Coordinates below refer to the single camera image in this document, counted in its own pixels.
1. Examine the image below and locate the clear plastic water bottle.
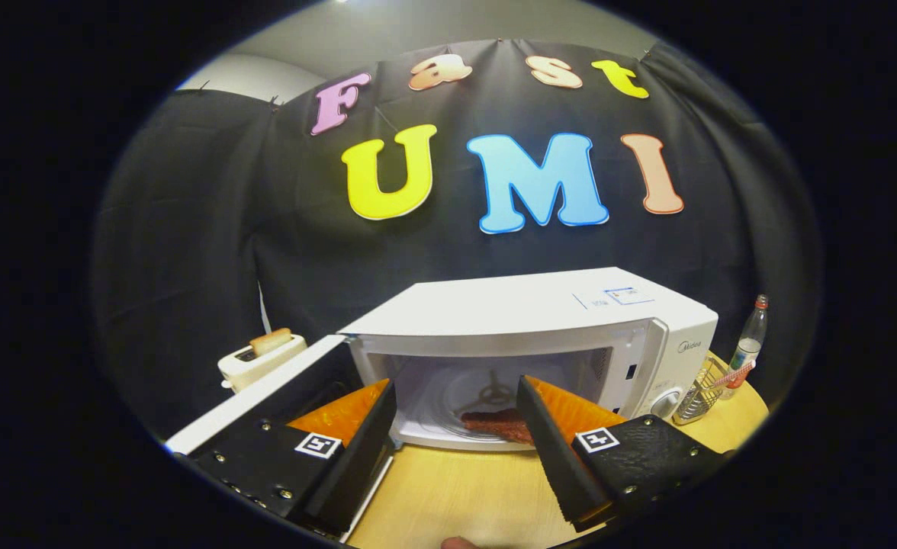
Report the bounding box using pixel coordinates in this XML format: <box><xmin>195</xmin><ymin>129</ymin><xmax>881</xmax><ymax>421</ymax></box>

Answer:
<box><xmin>721</xmin><ymin>294</ymin><xmax>769</xmax><ymax>400</ymax></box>

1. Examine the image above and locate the glass turntable plate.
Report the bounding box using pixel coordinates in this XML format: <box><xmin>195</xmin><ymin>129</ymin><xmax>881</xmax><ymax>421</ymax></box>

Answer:
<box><xmin>416</xmin><ymin>366</ymin><xmax>529</xmax><ymax>441</ymax></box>

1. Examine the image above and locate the cream bread toaster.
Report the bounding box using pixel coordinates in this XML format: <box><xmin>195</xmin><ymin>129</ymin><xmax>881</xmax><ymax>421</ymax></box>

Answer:
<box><xmin>217</xmin><ymin>333</ymin><xmax>308</xmax><ymax>393</ymax></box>

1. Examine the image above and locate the pink striped utensil handle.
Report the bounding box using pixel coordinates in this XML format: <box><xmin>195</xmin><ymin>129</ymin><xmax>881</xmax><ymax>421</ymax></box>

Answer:
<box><xmin>712</xmin><ymin>360</ymin><xmax>757</xmax><ymax>390</ymax></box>

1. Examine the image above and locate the white toaster oven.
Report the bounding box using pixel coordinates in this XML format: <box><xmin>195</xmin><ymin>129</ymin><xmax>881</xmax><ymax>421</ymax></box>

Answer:
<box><xmin>165</xmin><ymin>267</ymin><xmax>720</xmax><ymax>544</ymax></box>

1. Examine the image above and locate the brown grilled meat piece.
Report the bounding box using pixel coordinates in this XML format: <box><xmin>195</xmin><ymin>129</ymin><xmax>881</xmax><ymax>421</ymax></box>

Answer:
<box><xmin>460</xmin><ymin>408</ymin><xmax>535</xmax><ymax>445</ymax></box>

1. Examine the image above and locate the metal wire utensil basket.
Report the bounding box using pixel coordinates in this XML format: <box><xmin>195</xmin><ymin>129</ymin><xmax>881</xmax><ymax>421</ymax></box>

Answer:
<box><xmin>673</xmin><ymin>357</ymin><xmax>731</xmax><ymax>425</ymax></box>

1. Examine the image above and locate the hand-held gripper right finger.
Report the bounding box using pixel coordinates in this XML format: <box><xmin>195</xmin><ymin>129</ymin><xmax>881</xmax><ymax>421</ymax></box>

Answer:
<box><xmin>516</xmin><ymin>375</ymin><xmax>731</xmax><ymax>533</ymax></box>

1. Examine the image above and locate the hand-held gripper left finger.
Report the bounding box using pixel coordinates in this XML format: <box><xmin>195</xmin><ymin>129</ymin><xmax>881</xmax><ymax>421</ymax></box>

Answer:
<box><xmin>188</xmin><ymin>378</ymin><xmax>397</xmax><ymax>535</ymax></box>

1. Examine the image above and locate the toast slice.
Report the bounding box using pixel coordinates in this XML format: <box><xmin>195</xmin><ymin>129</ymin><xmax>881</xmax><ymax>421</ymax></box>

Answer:
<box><xmin>250</xmin><ymin>328</ymin><xmax>294</xmax><ymax>356</ymax></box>

